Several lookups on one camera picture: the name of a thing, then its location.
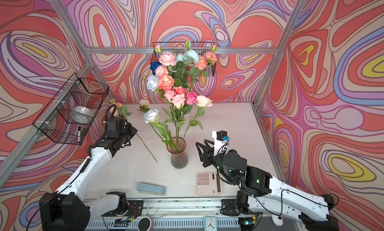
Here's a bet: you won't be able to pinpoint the light blue flower stem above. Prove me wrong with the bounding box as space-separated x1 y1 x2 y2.
174 40 200 89

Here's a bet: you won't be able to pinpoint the large pink peony stem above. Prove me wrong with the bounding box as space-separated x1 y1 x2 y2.
154 44 178 77

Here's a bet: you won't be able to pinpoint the pink calculator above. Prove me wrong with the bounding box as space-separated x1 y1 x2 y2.
196 172 223 196

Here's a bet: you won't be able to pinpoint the coral pink rose stem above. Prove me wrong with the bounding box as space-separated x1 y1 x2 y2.
158 74 175 92

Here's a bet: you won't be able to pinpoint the white artificial rose stem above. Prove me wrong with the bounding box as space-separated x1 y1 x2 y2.
147 75 159 92

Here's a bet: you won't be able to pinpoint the pink peach flower stem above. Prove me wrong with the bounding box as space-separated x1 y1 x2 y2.
195 44 218 77

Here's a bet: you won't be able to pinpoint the blue artificial rose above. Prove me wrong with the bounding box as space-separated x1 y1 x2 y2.
150 61 162 75

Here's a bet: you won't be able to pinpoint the white computer mouse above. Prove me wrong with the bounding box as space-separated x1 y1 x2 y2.
271 215 284 227

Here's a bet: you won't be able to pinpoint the pile of artificial flowers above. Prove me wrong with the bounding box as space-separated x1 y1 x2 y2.
139 99 150 113

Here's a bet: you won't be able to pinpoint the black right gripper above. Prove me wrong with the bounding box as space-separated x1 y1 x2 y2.
196 139 238 186

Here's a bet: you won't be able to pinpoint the small pink spray stem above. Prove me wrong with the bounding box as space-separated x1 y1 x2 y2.
110 99 158 163

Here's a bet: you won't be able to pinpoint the cream pink rose stem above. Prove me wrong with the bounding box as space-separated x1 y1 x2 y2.
183 95 213 138

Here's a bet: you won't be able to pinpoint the pale pink rose stem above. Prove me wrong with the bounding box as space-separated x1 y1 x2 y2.
171 94 192 138

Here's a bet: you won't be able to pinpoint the round black speaker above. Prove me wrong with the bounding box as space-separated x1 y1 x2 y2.
138 217 154 231

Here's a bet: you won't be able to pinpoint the light blue eraser box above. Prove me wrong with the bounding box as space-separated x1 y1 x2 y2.
136 183 166 196

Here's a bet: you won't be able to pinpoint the light pink rose stem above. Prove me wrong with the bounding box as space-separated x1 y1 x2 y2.
161 89 181 132

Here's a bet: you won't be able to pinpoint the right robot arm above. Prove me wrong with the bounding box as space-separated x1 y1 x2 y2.
196 140 339 231

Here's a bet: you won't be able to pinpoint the white tape roll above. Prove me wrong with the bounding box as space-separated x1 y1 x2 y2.
70 106 94 125

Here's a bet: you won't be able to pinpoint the purple glass vase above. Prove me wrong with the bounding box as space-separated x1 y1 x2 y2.
167 138 188 169

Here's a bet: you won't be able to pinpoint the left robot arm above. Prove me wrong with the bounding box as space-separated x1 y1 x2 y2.
38 104 137 231

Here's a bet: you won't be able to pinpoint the small green clock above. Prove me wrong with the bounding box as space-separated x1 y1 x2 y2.
204 217 218 231

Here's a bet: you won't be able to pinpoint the pink artificial rose stem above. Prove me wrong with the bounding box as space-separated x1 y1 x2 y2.
173 86 187 96

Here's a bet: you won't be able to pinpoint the left black wire basket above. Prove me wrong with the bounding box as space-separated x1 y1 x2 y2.
33 74 109 145

